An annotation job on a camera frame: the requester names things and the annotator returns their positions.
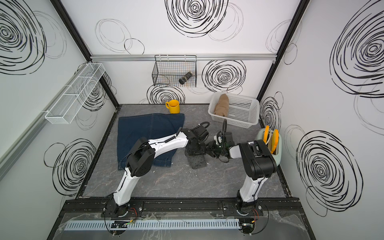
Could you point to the yellow toast slice left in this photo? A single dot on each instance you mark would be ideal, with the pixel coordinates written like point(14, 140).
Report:
point(266, 134)

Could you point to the dark blue skirt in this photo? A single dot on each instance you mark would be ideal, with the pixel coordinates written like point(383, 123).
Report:
point(150, 126)

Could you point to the yellow mug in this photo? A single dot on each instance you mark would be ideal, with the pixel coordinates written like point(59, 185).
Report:
point(173, 106)

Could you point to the tan brown skirt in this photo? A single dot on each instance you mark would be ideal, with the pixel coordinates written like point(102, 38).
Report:
point(222, 107)

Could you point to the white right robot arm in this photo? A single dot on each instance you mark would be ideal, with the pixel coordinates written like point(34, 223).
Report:
point(258, 161)

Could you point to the dark cylindrical bottle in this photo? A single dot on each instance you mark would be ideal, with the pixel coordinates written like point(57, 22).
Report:
point(185, 78)

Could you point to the yellow toast slice right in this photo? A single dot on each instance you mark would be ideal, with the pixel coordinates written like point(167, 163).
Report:
point(274, 141)

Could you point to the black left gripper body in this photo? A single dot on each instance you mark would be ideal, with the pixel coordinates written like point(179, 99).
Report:
point(203, 145)

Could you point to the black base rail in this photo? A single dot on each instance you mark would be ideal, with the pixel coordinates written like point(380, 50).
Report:
point(140, 207)

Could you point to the grey polka dot skirt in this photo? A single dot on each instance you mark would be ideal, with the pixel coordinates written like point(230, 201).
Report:
point(196, 160)

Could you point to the white plastic basket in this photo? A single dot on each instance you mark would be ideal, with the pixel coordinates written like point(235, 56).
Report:
point(243, 111)

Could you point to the white slotted cable duct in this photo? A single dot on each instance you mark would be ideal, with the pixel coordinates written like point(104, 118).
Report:
point(194, 224)

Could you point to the yellow toast slice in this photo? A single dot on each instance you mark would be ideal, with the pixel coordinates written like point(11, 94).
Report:
point(274, 141)
point(266, 134)

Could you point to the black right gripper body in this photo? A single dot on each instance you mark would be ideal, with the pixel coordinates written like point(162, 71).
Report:
point(216, 150)

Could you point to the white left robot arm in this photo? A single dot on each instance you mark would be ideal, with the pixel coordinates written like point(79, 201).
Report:
point(143, 153)

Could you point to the mint green toaster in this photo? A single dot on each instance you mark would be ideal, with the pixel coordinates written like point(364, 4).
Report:
point(277, 154)

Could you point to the black wire wall basket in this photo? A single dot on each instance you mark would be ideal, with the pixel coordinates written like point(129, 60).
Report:
point(169, 68)

